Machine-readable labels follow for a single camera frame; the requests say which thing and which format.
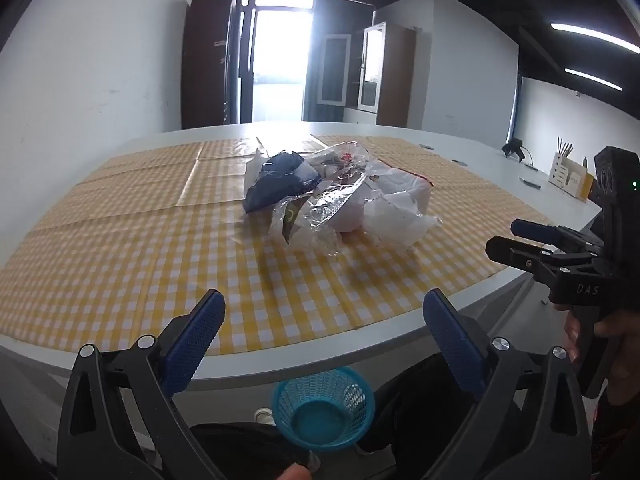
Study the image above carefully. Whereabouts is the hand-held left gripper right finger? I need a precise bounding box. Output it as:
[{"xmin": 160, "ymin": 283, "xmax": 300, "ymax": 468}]
[{"xmin": 422, "ymin": 288, "xmax": 596, "ymax": 480}]

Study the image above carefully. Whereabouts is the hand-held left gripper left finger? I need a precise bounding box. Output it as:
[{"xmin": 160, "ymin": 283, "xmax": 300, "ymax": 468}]
[{"xmin": 57, "ymin": 288, "xmax": 228, "ymax": 480}]

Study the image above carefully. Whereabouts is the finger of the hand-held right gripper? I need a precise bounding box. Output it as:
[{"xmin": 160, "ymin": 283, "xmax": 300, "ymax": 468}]
[
  {"xmin": 510, "ymin": 219, "xmax": 608, "ymax": 256},
  {"xmin": 486, "ymin": 236, "xmax": 608, "ymax": 286}
]

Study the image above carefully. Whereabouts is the blue plastic basket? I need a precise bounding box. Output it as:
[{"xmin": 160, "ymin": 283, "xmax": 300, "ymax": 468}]
[{"xmin": 271, "ymin": 366, "xmax": 376, "ymax": 453}]

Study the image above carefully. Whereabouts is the white plastic bag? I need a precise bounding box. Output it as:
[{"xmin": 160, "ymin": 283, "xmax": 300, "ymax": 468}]
[{"xmin": 362, "ymin": 195, "xmax": 443, "ymax": 252}]

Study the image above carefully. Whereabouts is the dark blue plastic bag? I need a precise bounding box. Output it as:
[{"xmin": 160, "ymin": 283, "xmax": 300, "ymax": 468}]
[{"xmin": 244, "ymin": 150, "xmax": 321, "ymax": 215}]

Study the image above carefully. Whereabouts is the clear plastic wrapper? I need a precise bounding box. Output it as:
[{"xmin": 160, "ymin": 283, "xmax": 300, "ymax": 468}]
[{"xmin": 270, "ymin": 141, "xmax": 373, "ymax": 258}]

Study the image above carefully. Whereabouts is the person's right forearm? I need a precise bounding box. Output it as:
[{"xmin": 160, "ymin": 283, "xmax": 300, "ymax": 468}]
[{"xmin": 592, "ymin": 390, "xmax": 640, "ymax": 480}]

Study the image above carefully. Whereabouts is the person's right hand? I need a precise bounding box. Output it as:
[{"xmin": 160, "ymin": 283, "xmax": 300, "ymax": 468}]
[{"xmin": 564, "ymin": 307, "xmax": 640, "ymax": 406}]

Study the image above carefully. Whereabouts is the person's left hand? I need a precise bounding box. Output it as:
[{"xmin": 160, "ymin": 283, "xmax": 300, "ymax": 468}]
[{"xmin": 276, "ymin": 462, "xmax": 314, "ymax": 480}]

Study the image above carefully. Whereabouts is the white pen holder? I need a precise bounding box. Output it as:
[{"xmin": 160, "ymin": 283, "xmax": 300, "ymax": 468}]
[{"xmin": 547, "ymin": 136, "xmax": 590, "ymax": 193}]

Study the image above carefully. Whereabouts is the small brown box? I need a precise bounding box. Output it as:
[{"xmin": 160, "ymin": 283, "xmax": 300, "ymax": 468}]
[{"xmin": 575, "ymin": 172, "xmax": 597, "ymax": 202}]

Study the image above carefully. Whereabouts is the black webcam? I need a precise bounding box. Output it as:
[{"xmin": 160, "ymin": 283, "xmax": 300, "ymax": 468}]
[{"xmin": 501, "ymin": 138, "xmax": 531, "ymax": 163}]

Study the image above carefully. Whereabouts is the yellow checked tablecloth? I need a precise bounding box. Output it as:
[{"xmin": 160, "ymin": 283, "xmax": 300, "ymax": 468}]
[{"xmin": 0, "ymin": 135, "xmax": 556, "ymax": 356}]

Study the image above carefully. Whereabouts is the ceiling light tube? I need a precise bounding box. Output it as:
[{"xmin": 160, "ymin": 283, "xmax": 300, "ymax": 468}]
[
  {"xmin": 550, "ymin": 21, "xmax": 640, "ymax": 53},
  {"xmin": 565, "ymin": 66, "xmax": 623, "ymax": 92}
]

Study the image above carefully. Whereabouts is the brown cabinet with glass doors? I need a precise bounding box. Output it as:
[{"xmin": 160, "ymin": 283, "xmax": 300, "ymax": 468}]
[{"xmin": 316, "ymin": 21, "xmax": 417, "ymax": 127}]

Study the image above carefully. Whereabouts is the dark brown cabinet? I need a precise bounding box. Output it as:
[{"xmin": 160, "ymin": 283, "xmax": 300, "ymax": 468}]
[{"xmin": 181, "ymin": 0, "xmax": 251, "ymax": 130}]

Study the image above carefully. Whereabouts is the glass balcony door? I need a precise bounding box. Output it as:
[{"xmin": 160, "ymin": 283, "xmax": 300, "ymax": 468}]
[{"xmin": 250, "ymin": 0, "xmax": 316, "ymax": 123}]

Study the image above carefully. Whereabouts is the blue wall pipe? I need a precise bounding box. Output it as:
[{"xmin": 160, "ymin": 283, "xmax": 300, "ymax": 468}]
[{"xmin": 512, "ymin": 75, "xmax": 524, "ymax": 141}]

